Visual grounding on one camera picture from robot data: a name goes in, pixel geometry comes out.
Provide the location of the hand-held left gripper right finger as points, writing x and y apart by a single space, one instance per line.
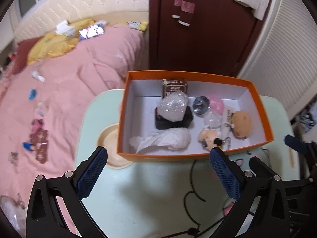
225 176

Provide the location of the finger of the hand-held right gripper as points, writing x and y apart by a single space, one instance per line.
294 142
260 166

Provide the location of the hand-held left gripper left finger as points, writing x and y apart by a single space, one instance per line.
91 173

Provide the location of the white-haired figurine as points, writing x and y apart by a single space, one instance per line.
208 137

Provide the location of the brown capybara plush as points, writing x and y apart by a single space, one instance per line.
241 124

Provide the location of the orange cardboard box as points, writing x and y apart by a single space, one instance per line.
173 157

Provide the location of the white tube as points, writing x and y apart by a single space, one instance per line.
227 117

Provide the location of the white plastic bag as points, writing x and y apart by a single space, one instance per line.
168 138

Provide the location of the black pouch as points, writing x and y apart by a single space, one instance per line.
173 126

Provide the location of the pink translucent ball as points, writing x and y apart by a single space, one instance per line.
218 104

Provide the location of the small silver metal piece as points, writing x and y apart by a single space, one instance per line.
201 106

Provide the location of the large clear plastic wrap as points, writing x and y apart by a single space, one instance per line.
173 106

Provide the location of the brown card box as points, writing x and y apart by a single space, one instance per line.
174 88

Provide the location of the mint green cartoon desktop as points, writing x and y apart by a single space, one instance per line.
148 191

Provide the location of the zebra striped cloth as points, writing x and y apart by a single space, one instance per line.
307 120

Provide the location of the brown patterned cards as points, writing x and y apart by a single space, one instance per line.
40 146

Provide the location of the small dark blue item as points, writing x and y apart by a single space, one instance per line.
27 146

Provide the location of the small pink item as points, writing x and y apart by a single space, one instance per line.
37 125

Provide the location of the small clear cup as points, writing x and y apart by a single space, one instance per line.
42 109

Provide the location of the white louvred door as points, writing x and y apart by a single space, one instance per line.
284 54

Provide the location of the pink blanket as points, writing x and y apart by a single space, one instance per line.
74 79

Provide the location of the small light blue item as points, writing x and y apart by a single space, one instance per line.
32 94

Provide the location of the small white bottle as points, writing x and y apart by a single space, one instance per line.
38 76

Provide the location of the dark red wardrobe door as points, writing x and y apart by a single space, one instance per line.
210 42

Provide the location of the yellow pillow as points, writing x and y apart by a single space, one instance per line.
52 45

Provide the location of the dark red pillow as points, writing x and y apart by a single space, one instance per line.
22 54

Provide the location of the smartphone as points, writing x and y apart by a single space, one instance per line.
91 31

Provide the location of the white charger box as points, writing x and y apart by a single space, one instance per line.
65 28

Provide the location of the yellow white packet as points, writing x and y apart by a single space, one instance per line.
137 26

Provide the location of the red striped scarf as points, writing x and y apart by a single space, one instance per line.
187 5

